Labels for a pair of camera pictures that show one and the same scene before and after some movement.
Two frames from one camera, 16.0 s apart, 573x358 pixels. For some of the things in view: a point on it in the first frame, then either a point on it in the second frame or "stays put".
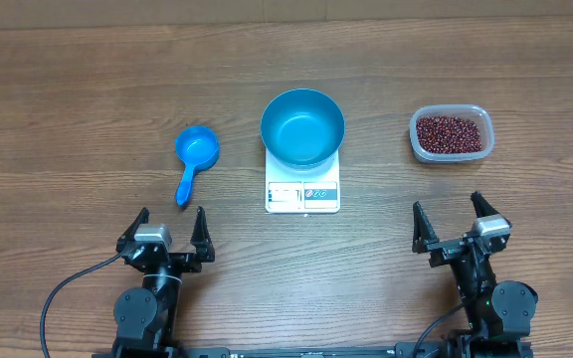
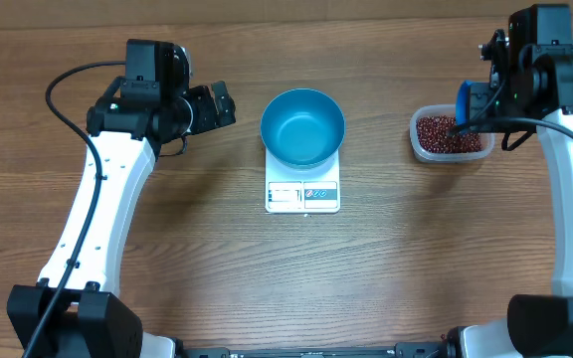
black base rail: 379,351 stays put
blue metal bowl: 302,127 stays put
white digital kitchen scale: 302,190 stays put
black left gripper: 190,265 → 210,118
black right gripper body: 446,250 → 506,106
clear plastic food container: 450,132 stays put
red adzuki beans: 447,134 stays put
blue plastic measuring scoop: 197,146 → 462,101
